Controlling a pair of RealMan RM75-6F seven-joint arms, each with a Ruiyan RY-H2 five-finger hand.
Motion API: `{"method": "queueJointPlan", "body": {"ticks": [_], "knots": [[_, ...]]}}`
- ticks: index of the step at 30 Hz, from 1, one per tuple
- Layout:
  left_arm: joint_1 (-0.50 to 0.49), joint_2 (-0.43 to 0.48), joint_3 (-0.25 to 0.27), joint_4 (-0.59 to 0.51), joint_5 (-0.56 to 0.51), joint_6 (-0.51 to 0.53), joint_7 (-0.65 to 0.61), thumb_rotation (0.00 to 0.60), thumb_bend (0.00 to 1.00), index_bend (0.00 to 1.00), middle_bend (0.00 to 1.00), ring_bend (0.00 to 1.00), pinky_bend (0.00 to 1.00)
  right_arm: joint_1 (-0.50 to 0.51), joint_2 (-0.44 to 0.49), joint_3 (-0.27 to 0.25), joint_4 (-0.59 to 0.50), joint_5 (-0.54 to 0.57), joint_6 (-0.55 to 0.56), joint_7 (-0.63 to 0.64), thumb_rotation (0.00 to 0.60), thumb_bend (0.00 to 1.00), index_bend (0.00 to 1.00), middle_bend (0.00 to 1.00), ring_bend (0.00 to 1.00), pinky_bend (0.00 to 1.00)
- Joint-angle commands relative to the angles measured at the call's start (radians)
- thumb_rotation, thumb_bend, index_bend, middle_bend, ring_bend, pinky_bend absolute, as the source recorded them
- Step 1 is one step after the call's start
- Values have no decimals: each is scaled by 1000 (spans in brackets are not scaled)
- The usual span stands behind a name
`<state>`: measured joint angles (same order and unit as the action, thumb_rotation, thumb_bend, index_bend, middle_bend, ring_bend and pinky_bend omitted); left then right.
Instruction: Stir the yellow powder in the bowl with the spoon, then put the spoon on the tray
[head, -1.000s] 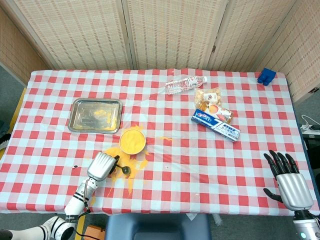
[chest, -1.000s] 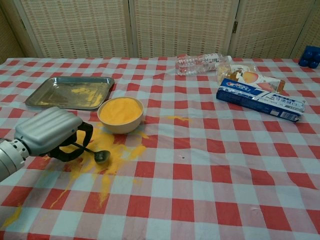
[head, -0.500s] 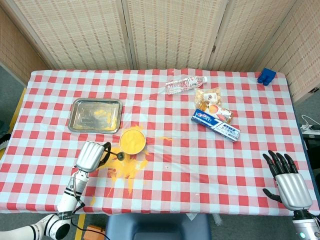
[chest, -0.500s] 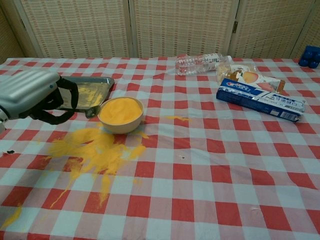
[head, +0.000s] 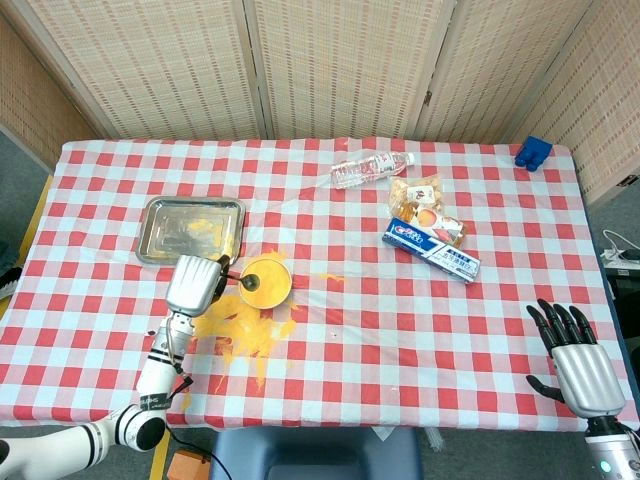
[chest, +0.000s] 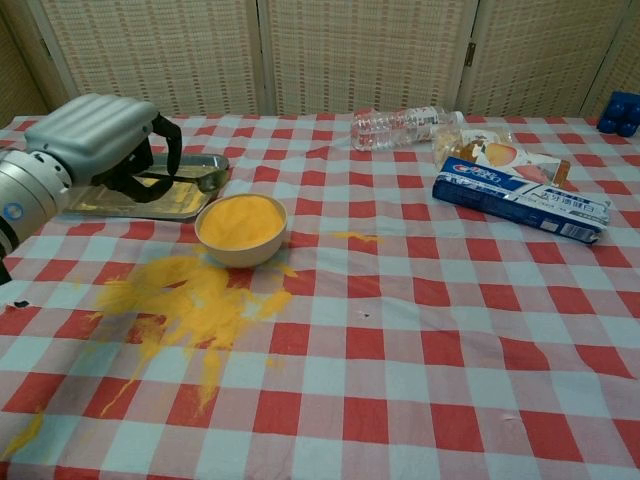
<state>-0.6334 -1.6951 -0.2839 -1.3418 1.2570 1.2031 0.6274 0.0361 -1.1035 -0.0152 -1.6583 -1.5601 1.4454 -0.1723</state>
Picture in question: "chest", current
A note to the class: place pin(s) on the blue toothpaste box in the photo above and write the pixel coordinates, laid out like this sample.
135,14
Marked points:
500,197

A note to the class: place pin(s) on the small black scrap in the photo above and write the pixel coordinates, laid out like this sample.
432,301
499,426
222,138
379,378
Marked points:
20,303

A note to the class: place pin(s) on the blue plastic toy block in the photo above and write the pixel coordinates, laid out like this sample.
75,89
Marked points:
620,115

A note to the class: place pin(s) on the woven folding screen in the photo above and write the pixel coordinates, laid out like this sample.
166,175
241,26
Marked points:
350,50

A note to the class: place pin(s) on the small yellow powder patch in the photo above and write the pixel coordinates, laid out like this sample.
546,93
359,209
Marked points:
357,236
25,440

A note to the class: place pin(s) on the off-white bowl of yellow powder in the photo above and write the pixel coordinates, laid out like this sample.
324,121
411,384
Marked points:
240,252

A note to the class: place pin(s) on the stainless steel tray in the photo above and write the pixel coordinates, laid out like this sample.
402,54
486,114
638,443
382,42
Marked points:
185,198

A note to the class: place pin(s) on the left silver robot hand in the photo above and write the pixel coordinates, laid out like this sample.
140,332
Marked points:
90,135

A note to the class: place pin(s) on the clear plastic water bottle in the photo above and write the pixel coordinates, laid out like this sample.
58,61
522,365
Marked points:
385,130

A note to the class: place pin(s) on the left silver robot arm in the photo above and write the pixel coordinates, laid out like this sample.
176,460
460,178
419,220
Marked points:
25,200

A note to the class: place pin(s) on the black spoon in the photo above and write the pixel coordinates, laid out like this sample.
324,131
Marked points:
212,181

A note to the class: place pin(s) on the clear snack packet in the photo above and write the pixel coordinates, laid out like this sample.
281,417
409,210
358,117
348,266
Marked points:
500,152

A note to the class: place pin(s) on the spilled yellow powder pile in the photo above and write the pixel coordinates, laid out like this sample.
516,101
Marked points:
170,310

